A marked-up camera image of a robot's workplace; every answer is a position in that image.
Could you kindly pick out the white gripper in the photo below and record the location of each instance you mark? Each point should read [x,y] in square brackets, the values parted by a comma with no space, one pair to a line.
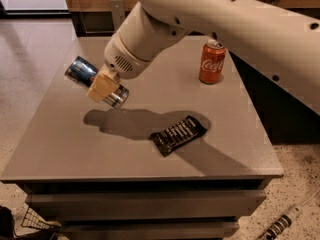
[120,60]

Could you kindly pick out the blue silver redbull can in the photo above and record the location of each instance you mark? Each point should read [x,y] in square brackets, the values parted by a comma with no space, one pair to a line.
[83,74]

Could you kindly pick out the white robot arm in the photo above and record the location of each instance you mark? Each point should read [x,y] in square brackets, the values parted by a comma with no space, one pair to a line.
[272,40]

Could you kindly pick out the orange coca-cola can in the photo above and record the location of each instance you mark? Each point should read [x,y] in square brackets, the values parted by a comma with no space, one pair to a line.
[212,62]

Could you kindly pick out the grey drawer cabinet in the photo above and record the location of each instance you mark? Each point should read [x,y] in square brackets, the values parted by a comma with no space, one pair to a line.
[95,169]

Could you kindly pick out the black snack bar wrapper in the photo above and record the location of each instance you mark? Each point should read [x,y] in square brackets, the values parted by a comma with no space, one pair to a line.
[178,135]

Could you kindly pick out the white power strip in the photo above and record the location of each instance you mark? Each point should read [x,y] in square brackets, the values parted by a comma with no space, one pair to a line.
[282,223]

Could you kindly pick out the left metal wall bracket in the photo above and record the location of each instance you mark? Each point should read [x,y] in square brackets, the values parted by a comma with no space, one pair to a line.
[118,12]

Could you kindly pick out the black wire basket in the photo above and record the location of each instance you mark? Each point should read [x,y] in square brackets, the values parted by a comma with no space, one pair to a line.
[33,221]

